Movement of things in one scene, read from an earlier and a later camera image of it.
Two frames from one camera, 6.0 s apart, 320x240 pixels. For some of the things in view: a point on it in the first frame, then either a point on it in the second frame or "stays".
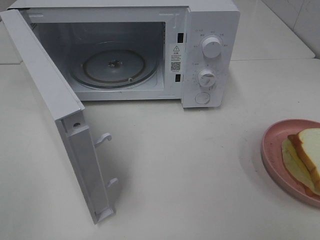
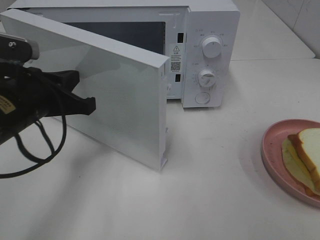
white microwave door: (78, 140) to (130, 84)
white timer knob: (207, 78) stays
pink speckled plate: (272, 142) stays
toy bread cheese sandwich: (301, 153) stays
